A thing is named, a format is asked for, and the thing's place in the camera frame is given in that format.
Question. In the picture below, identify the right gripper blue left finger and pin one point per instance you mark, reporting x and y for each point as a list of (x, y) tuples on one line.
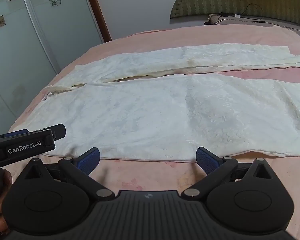
[(82, 165)]

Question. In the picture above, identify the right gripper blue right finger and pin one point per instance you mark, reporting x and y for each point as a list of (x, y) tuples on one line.
[(211, 164)]

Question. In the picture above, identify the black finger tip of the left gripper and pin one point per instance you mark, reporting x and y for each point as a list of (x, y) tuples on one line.
[(58, 131)]

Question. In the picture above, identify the white lace pants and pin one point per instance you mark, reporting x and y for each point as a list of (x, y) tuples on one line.
[(162, 105)]

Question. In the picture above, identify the person's left hand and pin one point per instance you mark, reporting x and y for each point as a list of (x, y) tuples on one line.
[(8, 183)]

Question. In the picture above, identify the pink floral bed blanket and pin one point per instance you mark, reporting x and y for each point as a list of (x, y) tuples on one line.
[(143, 175)]

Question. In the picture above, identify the frosted glass wardrobe doors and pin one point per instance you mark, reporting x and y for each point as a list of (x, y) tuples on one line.
[(38, 39)]

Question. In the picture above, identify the beige pillow at headboard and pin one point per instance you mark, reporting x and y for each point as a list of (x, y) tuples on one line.
[(214, 19)]

